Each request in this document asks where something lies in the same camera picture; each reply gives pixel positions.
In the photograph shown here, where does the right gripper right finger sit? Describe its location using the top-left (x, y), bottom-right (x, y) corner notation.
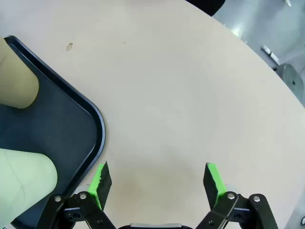
top-left (195, 162), bottom-right (279, 229)

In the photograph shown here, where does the black plastic serving tray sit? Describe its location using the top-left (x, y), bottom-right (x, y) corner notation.
top-left (0, 35), bottom-right (106, 229)

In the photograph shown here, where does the round grey metal disc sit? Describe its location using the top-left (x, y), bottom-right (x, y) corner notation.
top-left (283, 63), bottom-right (305, 97)

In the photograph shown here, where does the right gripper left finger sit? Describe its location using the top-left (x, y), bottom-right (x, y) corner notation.
top-left (35, 161), bottom-right (117, 229)

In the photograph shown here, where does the tall brown cup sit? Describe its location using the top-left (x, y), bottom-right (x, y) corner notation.
top-left (0, 37), bottom-right (40, 110)

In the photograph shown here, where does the white metal floor bracket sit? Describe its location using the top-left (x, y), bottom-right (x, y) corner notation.
top-left (261, 45), bottom-right (281, 65)

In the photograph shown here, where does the tall mint green cup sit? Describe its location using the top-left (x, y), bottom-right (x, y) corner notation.
top-left (0, 147), bottom-right (58, 224)

